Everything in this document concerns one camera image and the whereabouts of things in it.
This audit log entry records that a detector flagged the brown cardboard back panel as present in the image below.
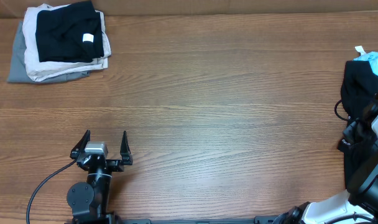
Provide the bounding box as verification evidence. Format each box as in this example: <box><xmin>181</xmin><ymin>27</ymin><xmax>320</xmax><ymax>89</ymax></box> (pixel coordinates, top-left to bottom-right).
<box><xmin>0</xmin><ymin>0</ymin><xmax>378</xmax><ymax>19</ymax></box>

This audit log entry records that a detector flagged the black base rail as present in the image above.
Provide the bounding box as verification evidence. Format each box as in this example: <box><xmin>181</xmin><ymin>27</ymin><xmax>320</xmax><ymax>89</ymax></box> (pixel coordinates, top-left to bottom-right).
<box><xmin>118</xmin><ymin>215</ymin><xmax>277</xmax><ymax>224</ymax></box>

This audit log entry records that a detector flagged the black Sydrogen t-shirt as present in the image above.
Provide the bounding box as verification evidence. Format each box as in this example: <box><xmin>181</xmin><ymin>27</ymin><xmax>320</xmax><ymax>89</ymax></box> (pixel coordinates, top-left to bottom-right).
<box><xmin>337</xmin><ymin>61</ymin><xmax>378</xmax><ymax>185</ymax></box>

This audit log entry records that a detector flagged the folded grey shirt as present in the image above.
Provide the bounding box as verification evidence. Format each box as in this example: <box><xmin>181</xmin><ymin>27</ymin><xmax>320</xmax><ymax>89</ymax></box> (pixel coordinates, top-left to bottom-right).
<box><xmin>7</xmin><ymin>21</ymin><xmax>90</xmax><ymax>84</ymax></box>

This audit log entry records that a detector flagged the folded beige shirt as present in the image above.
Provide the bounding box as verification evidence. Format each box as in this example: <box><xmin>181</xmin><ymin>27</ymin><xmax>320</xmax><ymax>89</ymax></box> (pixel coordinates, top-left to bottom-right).
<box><xmin>22</xmin><ymin>4</ymin><xmax>111</xmax><ymax>83</ymax></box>

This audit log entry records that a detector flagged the folded black shirt on stack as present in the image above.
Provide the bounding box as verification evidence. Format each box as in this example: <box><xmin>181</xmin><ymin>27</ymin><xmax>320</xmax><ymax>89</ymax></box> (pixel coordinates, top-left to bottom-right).
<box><xmin>35</xmin><ymin>1</ymin><xmax>104</xmax><ymax>63</ymax></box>

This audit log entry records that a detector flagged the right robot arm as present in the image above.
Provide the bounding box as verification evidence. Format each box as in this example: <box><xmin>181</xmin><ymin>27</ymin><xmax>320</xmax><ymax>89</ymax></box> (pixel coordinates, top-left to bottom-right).
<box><xmin>271</xmin><ymin>93</ymin><xmax>378</xmax><ymax>224</ymax></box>

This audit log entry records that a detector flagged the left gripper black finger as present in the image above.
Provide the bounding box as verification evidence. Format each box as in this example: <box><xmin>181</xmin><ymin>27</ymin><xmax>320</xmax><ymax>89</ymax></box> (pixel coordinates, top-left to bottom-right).
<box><xmin>70</xmin><ymin>129</ymin><xmax>91</xmax><ymax>157</ymax></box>
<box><xmin>120</xmin><ymin>131</ymin><xmax>132</xmax><ymax>159</ymax></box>

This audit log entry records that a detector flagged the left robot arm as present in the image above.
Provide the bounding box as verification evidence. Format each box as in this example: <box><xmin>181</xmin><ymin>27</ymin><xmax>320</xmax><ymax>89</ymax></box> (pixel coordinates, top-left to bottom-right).
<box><xmin>67</xmin><ymin>130</ymin><xmax>133</xmax><ymax>224</ymax></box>

